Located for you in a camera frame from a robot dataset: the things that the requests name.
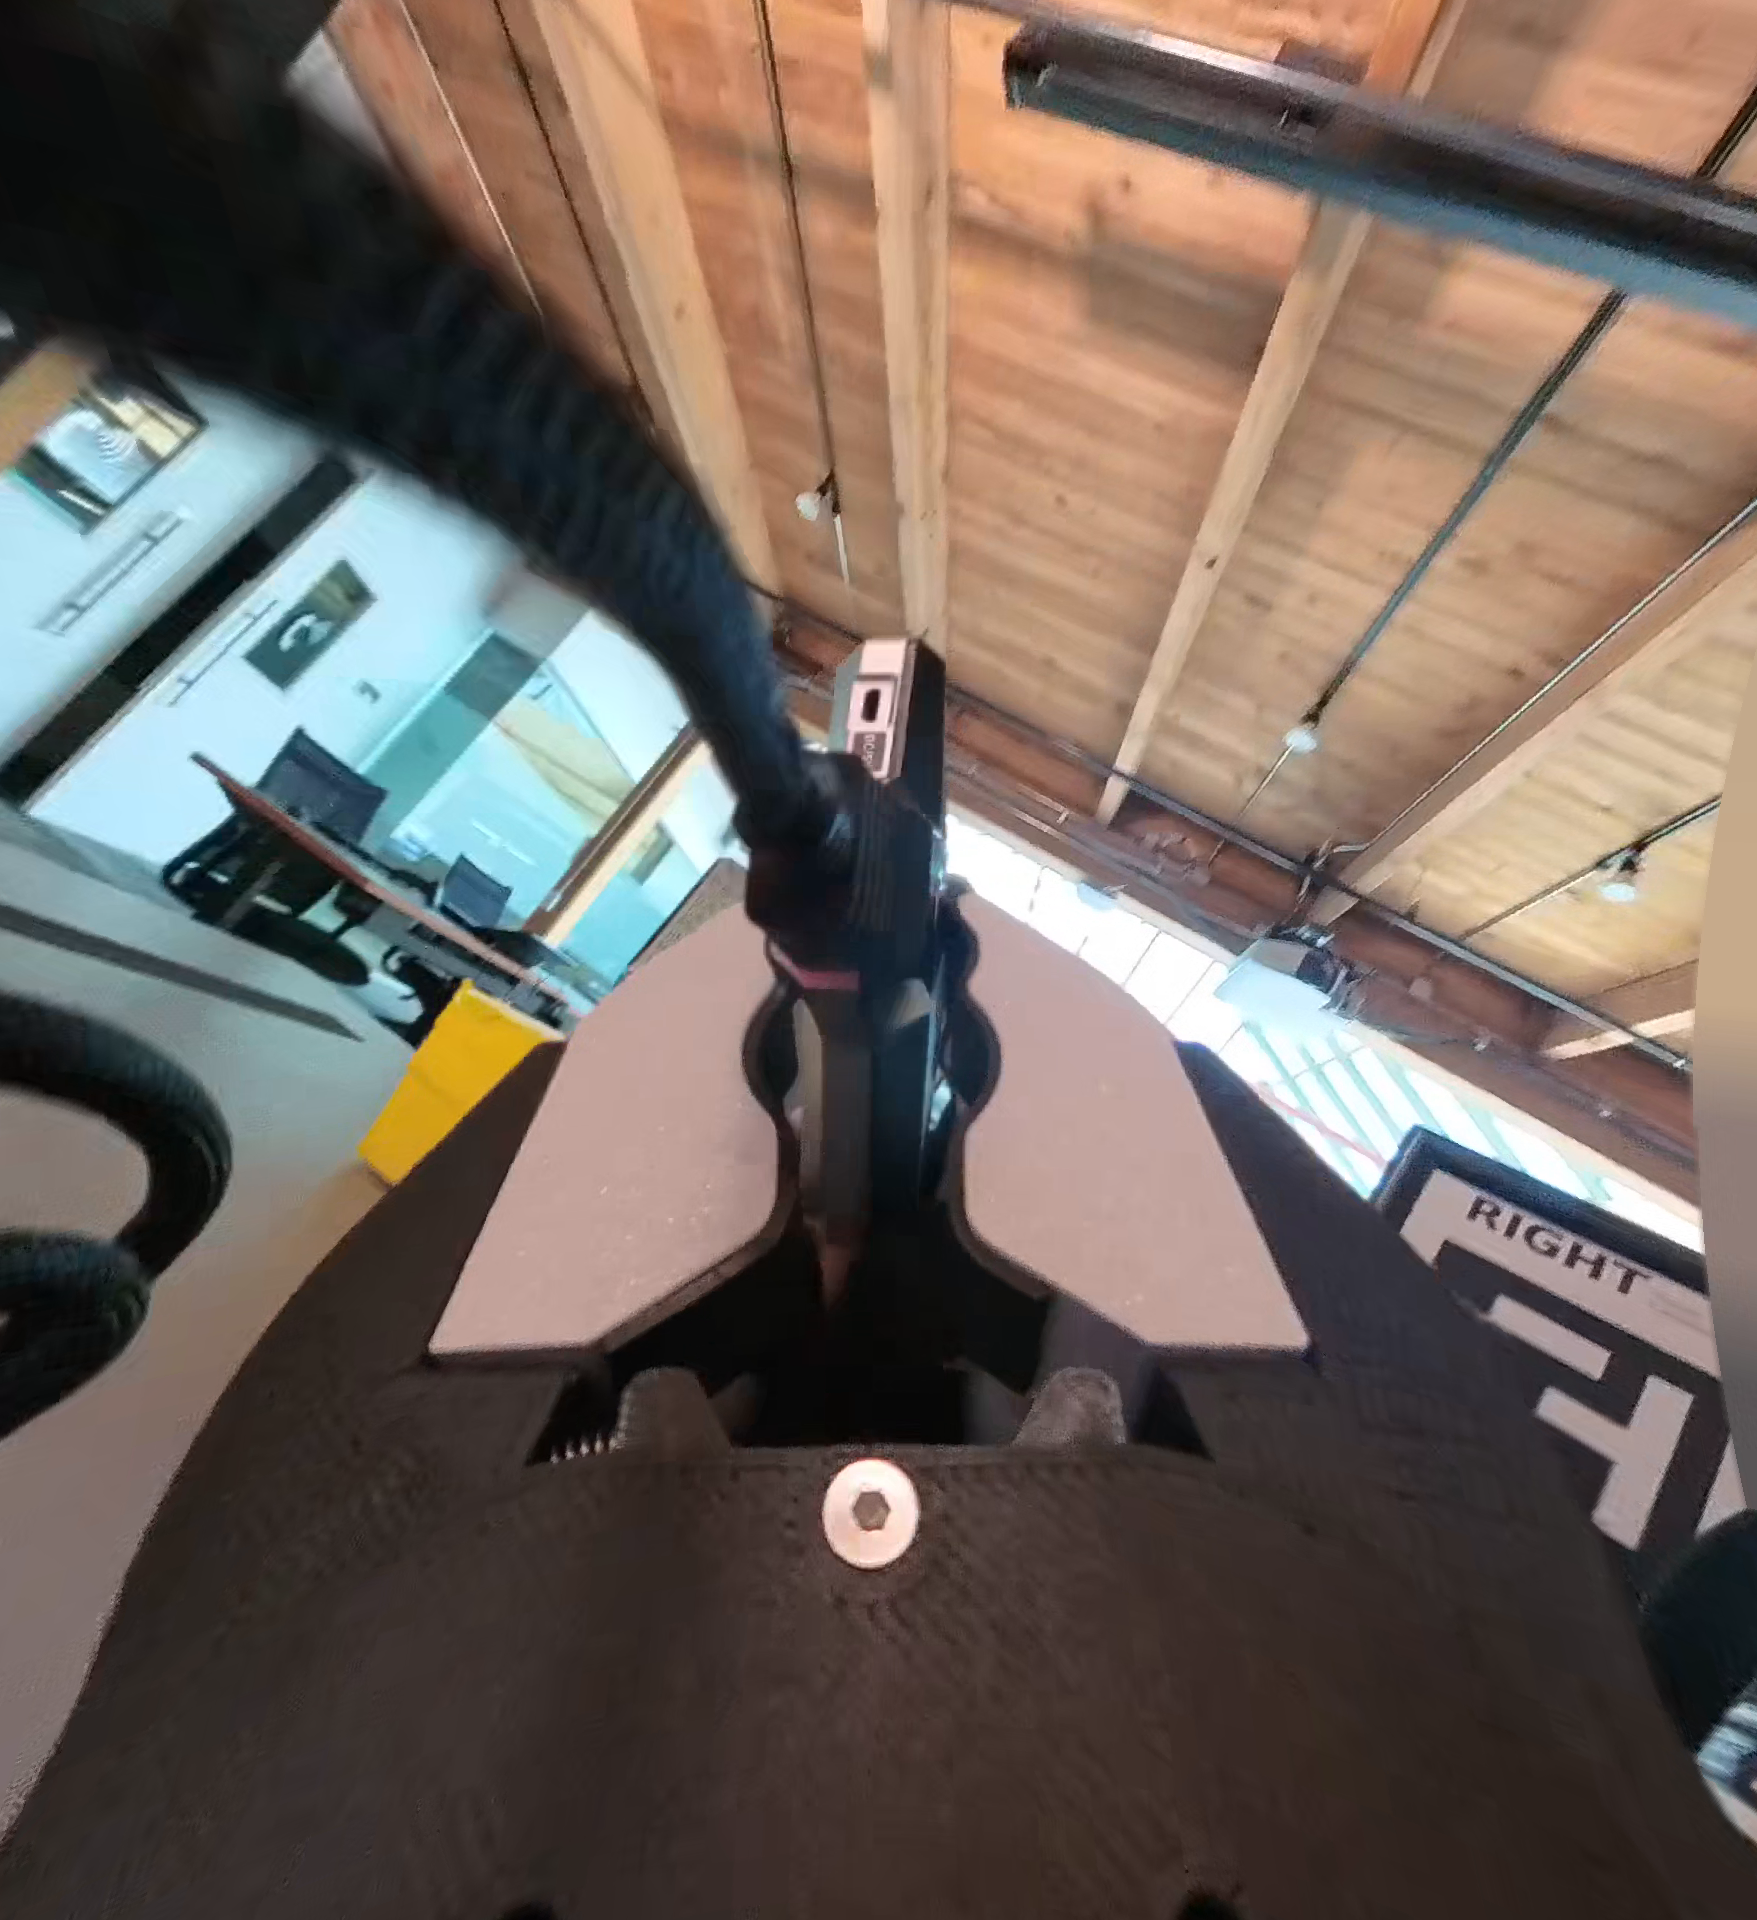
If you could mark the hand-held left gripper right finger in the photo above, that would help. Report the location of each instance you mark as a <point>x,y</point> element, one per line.
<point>1118,1184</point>

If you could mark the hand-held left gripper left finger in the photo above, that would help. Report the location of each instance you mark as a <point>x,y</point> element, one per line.
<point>623,1170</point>

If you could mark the yellow plastic bin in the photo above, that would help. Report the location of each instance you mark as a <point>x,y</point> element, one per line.
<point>443,1095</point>

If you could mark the black usb hub adapter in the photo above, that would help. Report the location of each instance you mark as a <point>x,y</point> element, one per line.
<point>909,704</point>

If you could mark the white ceiling projector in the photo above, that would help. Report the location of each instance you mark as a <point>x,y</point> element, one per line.
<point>1279,974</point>

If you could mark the black office chair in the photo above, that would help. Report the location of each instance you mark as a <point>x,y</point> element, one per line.
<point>472,900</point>
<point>316,795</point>

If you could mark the wooden office desk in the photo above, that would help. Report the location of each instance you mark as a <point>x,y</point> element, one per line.
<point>368,886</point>

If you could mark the ceiling spotlight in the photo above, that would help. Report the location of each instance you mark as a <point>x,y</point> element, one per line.
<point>1620,878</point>
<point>1302,734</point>
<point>816,501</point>

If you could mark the framed dark picture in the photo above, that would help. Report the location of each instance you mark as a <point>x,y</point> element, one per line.
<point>312,625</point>
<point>106,450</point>

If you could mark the black ceiling light track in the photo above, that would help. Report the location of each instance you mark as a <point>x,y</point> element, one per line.
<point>1419,149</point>

